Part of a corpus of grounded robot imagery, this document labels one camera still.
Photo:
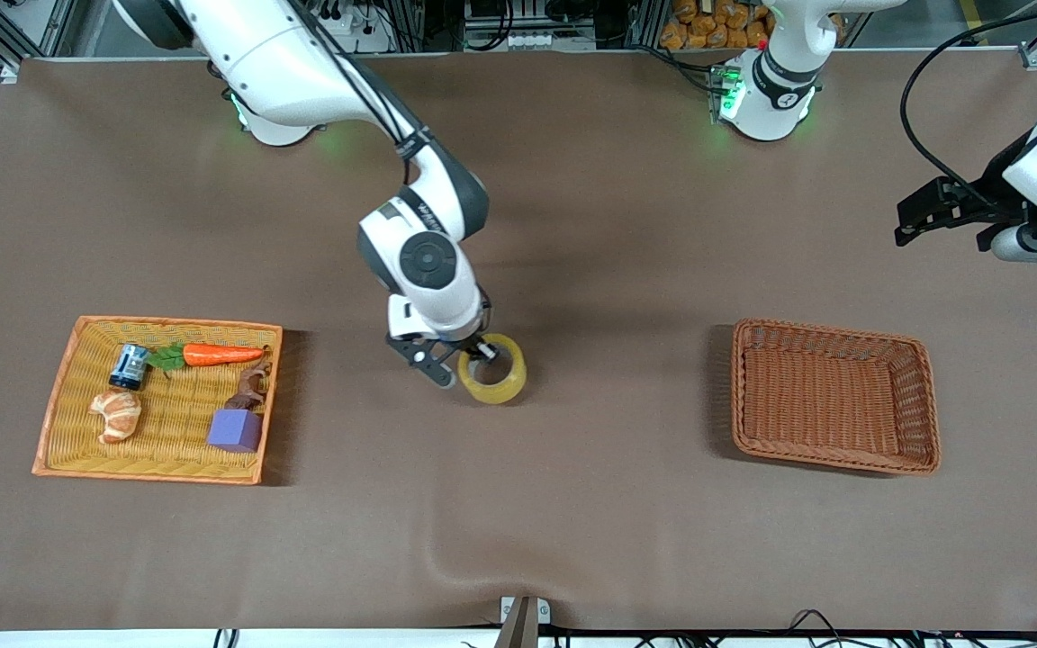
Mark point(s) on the small white power strip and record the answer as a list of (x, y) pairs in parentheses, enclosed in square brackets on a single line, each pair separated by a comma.
[(532, 41)]

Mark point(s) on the brown wicker basket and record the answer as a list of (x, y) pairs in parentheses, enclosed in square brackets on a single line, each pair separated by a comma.
[(807, 396)]

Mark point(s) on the purple cube block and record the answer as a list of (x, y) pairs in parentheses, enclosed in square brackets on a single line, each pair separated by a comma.
[(235, 432)]

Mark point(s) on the clear yellowish tape roll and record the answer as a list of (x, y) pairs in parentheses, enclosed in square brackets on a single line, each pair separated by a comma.
[(505, 389)]

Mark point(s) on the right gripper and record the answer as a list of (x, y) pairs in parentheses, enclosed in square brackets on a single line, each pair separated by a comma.
[(470, 345)]

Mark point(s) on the bag of orange snacks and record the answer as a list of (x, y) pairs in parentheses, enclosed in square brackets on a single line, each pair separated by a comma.
[(698, 31)]

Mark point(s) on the brown figurine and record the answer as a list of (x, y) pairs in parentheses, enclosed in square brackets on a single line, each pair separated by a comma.
[(248, 391)]

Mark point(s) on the brown table cloth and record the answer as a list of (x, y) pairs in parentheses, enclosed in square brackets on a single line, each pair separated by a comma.
[(572, 504)]

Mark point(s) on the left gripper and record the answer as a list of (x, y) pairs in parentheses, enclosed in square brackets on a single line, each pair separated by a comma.
[(992, 200)]

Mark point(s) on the orange toy carrot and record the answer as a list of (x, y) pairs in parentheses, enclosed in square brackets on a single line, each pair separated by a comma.
[(212, 355)]

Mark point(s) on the toy croissant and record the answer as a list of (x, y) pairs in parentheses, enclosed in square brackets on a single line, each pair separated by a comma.
[(117, 417)]

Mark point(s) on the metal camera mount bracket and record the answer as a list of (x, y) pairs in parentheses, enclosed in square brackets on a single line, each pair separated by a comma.
[(523, 621)]

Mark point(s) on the white power strip with plugs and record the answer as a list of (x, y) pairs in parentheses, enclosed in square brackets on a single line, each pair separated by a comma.
[(365, 38)]

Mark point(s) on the small blue can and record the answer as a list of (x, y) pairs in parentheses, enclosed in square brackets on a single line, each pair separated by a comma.
[(129, 366)]

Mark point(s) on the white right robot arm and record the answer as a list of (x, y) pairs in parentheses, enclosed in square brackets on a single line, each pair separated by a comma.
[(284, 63)]

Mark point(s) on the orange-rimmed yellow wicker basket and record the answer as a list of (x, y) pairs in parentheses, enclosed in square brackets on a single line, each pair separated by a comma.
[(77, 445)]

